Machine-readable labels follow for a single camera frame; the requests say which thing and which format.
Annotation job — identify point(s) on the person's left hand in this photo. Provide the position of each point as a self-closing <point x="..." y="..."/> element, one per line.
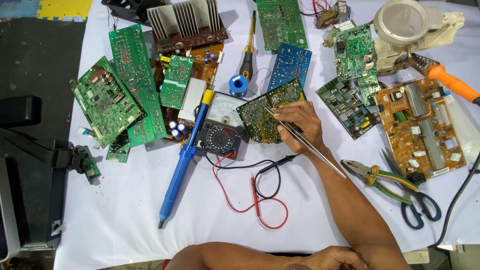
<point x="333" y="260"/>

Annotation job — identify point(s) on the person's right hand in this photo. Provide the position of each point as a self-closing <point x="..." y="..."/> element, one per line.
<point x="305" y="125"/>

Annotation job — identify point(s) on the person's left fingers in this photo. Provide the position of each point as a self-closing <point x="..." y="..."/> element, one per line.
<point x="356" y="260"/>

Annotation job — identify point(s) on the silver metal tweezers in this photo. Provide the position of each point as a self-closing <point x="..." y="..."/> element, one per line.
<point x="318" y="154"/>

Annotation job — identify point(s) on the white cardboard box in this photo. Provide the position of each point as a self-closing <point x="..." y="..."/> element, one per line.
<point x="416" y="255"/>

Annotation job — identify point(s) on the red multimeter probe lead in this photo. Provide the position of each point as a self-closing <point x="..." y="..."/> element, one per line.
<point x="255" y="195"/>

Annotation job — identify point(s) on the black multimeter probe lead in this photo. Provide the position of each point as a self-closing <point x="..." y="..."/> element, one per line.
<point x="275" y="164"/>

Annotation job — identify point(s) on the large brown power supply board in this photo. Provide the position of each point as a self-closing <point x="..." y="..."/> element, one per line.
<point x="420" y="127"/>

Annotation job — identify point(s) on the dark green board with chips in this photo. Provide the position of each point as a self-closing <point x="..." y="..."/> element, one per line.
<point x="347" y="108"/>

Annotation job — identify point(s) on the small green slotted circuit board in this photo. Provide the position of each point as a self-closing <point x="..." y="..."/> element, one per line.
<point x="369" y="90"/>

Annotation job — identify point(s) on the dark green yellow-printed circuit board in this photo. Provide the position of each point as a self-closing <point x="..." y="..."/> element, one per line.
<point x="258" y="114"/>

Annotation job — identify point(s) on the black analog multimeter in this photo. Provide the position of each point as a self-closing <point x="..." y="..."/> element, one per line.
<point x="221" y="131"/>

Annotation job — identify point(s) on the blue desoldering pump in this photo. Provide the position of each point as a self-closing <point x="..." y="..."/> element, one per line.
<point x="183" y="161"/>

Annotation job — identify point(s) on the blue circuit board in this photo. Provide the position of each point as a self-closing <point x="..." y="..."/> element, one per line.
<point x="289" y="65"/>

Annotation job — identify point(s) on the green board with round coil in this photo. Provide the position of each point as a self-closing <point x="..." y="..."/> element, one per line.
<point x="354" y="52"/>

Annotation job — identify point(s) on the yellow black screwdriver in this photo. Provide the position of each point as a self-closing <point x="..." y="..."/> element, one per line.
<point x="247" y="60"/>

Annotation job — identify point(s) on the silver metal plate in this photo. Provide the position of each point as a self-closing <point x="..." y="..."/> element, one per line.
<point x="192" y="99"/>

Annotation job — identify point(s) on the white table cloth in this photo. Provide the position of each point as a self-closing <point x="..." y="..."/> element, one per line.
<point x="123" y="210"/>

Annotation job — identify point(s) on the white magnifier soldering stand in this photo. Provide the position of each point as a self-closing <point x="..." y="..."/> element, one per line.
<point x="405" y="26"/>

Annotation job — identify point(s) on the plain green circuit board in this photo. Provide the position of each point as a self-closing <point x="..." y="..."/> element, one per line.
<point x="281" y="24"/>

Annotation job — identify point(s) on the brown board with blue capacitors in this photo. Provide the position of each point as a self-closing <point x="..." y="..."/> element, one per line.
<point x="204" y="62"/>

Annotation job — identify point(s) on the small green white-striped circuit board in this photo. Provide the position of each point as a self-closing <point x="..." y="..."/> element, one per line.
<point x="176" y="80"/>

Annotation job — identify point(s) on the tiny green circuit board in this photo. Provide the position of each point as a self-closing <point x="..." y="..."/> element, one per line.
<point x="117" y="152"/>

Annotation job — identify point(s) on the long narrow green circuit board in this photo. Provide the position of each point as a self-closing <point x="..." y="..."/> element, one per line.
<point x="135" y="75"/>

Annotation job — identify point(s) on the black clamp with small board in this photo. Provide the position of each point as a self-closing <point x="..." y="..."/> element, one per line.
<point x="84" y="159"/>

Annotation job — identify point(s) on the brown board with aluminium heatsink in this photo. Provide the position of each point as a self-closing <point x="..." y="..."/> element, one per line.
<point x="187" y="22"/>

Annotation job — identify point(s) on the green board with socket connectors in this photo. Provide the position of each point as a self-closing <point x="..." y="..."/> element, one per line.
<point x="105" y="101"/>

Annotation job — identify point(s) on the black cooling fan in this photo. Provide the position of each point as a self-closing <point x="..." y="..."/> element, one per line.
<point x="127" y="9"/>

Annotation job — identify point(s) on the black monitor with stand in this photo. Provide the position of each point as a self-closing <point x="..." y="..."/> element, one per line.
<point x="26" y="180"/>

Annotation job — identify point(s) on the yellow foam puzzle mat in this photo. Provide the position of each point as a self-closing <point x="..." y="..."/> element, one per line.
<point x="63" y="9"/>

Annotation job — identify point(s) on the blue foam puzzle mat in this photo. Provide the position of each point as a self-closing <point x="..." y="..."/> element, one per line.
<point x="18" y="8"/>

